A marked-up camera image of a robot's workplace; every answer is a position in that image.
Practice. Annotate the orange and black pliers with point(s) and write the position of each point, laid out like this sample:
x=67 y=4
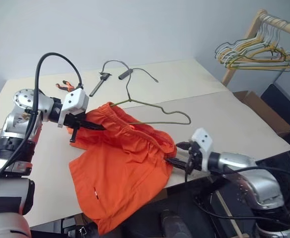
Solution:
x=68 y=86

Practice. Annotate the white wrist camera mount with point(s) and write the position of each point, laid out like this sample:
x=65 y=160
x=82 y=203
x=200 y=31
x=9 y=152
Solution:
x=203 y=140
x=76 y=99

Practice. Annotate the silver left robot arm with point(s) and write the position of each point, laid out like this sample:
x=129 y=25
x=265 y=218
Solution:
x=16 y=124

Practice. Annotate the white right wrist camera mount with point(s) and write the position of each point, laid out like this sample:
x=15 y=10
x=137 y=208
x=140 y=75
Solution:
x=203 y=140

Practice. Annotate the brown cardboard box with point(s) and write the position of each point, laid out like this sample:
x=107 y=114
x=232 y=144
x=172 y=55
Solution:
x=266 y=109

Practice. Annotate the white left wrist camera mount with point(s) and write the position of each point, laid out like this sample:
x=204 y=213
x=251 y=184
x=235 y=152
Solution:
x=76 y=99

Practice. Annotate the black caliper tool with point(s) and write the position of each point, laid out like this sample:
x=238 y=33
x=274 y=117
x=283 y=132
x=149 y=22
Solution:
x=101 y=78

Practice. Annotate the wooden clothes rack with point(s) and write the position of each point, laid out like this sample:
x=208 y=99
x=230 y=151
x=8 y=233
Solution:
x=249 y=34

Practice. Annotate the orange shorts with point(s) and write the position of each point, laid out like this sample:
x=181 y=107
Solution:
x=125 y=168

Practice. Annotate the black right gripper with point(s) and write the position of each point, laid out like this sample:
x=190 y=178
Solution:
x=193 y=158

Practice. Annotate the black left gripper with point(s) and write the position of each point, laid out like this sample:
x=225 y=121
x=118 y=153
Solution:
x=71 y=121

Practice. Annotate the dark rounded object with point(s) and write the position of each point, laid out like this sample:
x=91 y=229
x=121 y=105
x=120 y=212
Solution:
x=172 y=223

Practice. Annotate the thin wooden stick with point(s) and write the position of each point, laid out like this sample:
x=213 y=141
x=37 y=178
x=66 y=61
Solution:
x=228 y=213

